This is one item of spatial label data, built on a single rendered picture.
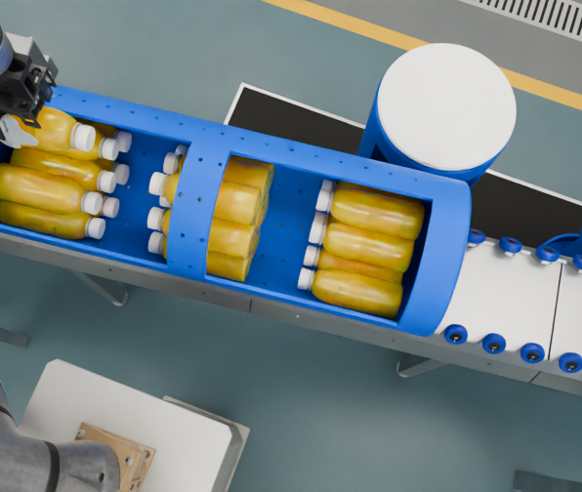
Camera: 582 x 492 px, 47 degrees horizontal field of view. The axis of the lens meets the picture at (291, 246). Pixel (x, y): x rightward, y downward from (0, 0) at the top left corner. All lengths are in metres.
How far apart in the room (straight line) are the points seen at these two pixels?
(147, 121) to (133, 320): 1.25
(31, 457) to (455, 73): 1.03
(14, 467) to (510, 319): 0.94
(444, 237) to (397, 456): 1.30
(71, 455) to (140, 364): 1.32
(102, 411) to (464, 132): 0.84
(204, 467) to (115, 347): 1.26
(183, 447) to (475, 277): 0.67
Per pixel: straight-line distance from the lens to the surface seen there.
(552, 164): 2.62
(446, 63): 1.44
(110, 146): 1.26
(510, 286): 1.43
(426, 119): 1.38
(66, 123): 1.09
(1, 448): 0.94
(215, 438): 1.10
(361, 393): 2.27
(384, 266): 1.23
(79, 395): 1.14
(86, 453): 1.00
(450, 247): 1.09
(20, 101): 0.99
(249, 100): 2.36
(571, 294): 1.47
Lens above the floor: 2.25
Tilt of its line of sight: 75 degrees down
